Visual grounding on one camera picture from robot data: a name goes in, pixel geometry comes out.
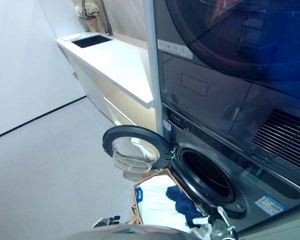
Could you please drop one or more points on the metal sink faucet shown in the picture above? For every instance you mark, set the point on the metal sink faucet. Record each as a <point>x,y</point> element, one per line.
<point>107,22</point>

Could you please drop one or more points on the white sticker on dryer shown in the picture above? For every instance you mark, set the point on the white sticker on dryer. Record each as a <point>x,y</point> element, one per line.
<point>174,48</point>

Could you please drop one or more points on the round glass washer door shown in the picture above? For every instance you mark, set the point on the round glass washer door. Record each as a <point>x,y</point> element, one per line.
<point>134,155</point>

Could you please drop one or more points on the white countertop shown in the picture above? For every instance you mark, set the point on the white countertop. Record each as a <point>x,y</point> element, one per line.
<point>114,62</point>

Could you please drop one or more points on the white flower bunch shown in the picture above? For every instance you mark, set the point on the white flower bunch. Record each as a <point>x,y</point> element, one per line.
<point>88,10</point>

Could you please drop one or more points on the blue white energy label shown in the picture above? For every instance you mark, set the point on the blue white energy label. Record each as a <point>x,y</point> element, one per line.
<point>167,128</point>

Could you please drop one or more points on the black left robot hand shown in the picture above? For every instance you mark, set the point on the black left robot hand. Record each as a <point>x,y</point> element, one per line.
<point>112,220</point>

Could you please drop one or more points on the silver vertical frame post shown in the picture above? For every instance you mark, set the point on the silver vertical frame post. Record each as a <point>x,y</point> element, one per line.
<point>156,75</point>

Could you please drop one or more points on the white base cabinet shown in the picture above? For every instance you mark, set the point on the white base cabinet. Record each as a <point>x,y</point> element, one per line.
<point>89,85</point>

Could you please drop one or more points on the dark grey dryer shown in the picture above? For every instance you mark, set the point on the dark grey dryer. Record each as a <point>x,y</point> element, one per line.
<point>202,75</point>

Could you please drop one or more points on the silver robot torso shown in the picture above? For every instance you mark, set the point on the silver robot torso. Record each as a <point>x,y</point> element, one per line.
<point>127,233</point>

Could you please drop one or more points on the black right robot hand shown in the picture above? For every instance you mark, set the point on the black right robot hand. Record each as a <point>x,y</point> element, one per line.
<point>216,213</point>

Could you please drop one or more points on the white cloth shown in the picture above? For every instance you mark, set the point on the white cloth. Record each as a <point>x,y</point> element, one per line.
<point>154,200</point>

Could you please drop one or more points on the beige flower pot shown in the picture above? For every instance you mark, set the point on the beige flower pot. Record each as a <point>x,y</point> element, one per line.
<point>91,25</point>

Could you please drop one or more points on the black rectangular sink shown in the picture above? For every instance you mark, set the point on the black rectangular sink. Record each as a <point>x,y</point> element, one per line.
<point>92,41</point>

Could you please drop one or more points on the navy blue cloth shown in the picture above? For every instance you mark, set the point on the navy blue cloth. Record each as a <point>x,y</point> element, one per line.
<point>179,200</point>

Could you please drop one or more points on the brown wicker laundry basket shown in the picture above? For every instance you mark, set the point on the brown wicker laundry basket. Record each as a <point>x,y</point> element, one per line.
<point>149,176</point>

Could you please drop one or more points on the white blue info sticker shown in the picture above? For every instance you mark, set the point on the white blue info sticker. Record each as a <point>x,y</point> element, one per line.
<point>270,203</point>

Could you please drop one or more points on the dark grey washing machine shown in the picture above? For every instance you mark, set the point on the dark grey washing machine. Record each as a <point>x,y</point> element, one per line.
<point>265,180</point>

